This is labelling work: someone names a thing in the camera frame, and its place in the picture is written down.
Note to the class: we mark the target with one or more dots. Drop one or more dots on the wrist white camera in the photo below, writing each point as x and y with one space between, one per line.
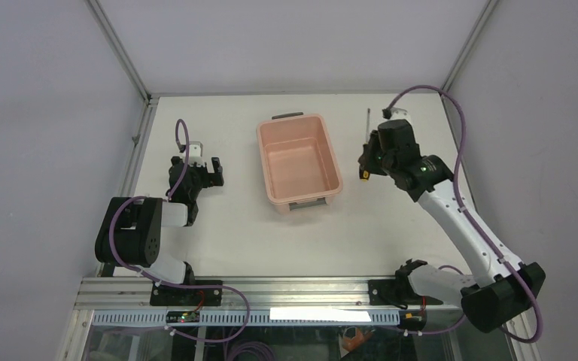
193 155
395 113

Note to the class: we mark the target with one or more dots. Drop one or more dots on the aluminium front rail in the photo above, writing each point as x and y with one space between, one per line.
119 293

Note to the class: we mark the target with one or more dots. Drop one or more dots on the aluminium frame post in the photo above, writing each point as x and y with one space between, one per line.
117 48
470 44

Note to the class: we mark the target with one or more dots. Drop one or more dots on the left aluminium frame post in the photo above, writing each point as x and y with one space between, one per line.
117 48

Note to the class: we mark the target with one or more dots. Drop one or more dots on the right aluminium frame post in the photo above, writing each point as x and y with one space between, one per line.
470 44

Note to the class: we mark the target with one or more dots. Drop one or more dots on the orange object below table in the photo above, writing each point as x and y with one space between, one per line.
353 337

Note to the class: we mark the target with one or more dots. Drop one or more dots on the yellow black screwdriver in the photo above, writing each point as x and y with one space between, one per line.
367 134

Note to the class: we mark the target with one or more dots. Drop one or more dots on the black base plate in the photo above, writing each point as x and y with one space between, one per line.
393 292
165 296

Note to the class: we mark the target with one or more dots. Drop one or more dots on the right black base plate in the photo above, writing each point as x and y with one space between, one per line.
393 292

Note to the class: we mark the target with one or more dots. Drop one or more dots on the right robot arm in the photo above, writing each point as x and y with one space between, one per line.
500 286

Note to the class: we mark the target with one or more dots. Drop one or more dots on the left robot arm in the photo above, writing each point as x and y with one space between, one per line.
131 230

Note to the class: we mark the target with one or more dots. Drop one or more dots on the white slotted cable duct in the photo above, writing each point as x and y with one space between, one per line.
277 316

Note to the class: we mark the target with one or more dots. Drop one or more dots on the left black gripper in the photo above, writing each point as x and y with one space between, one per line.
210 179

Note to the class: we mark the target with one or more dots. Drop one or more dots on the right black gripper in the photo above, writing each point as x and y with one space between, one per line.
374 144

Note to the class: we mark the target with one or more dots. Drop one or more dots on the pink plastic bin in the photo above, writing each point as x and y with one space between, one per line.
300 169

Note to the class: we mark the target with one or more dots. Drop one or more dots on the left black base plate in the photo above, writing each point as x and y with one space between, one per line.
165 296

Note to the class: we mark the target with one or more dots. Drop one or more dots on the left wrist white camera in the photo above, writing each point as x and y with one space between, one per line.
193 155

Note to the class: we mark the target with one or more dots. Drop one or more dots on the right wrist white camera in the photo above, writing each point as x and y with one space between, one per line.
395 113

